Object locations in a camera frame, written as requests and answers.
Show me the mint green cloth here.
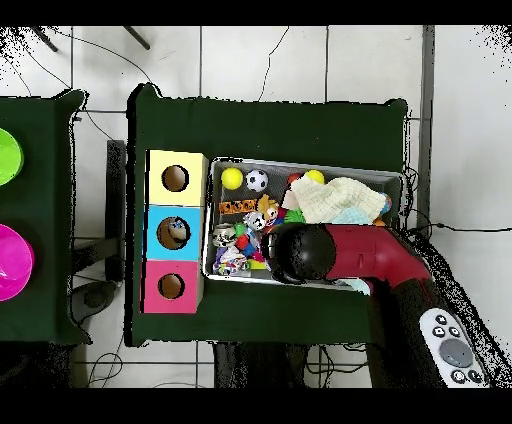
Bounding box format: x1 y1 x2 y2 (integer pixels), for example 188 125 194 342
330 206 375 296

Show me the silver mesh bin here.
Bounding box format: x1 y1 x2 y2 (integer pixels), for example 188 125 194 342
201 156 405 291

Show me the wooden three-hole box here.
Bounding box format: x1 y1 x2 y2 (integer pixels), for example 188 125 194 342
139 149 210 315

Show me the yellow-haired toy figure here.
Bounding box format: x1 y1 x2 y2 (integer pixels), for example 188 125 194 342
257 193 281 219

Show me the orange toy brick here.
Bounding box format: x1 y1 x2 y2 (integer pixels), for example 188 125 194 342
218 198 258 216

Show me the small soccer ball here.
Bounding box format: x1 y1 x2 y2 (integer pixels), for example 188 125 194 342
245 169 270 193

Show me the small tin can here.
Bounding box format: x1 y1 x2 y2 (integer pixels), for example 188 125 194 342
211 223 238 248

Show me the colourful candy packet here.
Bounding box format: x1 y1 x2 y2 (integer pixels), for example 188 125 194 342
212 245 249 277

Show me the dark green tablecloth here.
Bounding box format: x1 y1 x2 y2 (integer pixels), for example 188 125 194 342
124 82 410 348
0 88 93 347

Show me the cream cloth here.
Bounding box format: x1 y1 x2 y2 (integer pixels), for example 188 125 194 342
288 175 387 225

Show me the black tripod leg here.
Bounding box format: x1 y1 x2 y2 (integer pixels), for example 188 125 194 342
29 25 60 53
121 25 152 51

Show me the magenta plate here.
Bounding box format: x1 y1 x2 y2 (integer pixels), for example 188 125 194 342
0 223 36 303

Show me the green plate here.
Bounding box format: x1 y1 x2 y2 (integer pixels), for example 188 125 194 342
0 127 25 188

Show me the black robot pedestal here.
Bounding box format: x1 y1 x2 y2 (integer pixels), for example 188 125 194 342
213 341 309 388

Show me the grey floor cable duct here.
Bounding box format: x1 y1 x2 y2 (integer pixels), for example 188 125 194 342
414 25 436 229

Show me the black power cable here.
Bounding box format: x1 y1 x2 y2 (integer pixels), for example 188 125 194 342
403 221 512 238

